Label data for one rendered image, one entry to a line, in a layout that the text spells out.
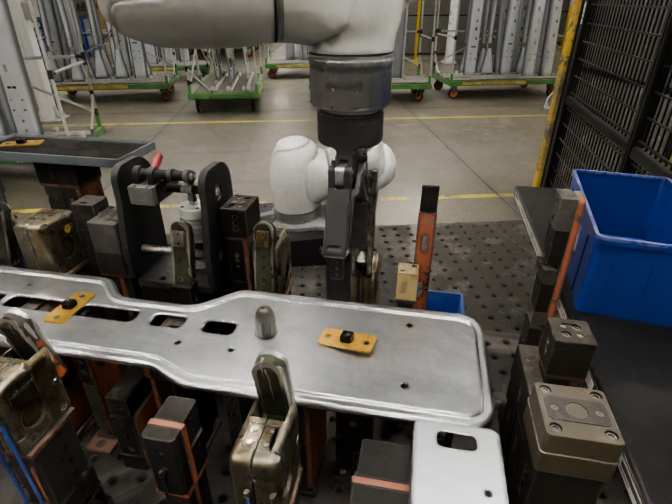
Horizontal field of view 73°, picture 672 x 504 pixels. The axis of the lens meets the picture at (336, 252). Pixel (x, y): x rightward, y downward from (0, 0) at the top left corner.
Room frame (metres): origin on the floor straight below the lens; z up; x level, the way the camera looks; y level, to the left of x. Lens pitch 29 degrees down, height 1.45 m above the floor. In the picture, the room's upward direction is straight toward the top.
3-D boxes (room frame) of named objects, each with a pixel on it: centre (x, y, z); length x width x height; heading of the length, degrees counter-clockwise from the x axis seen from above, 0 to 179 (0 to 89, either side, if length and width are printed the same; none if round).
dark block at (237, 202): (0.79, 0.18, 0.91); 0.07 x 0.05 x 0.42; 169
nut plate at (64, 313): (0.62, 0.44, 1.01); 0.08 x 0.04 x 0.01; 169
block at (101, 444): (0.63, 0.44, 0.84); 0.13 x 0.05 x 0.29; 169
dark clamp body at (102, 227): (0.82, 0.43, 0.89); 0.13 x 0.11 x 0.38; 169
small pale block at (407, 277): (0.64, -0.12, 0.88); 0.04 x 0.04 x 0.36; 79
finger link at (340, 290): (0.46, 0.00, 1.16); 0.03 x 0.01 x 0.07; 79
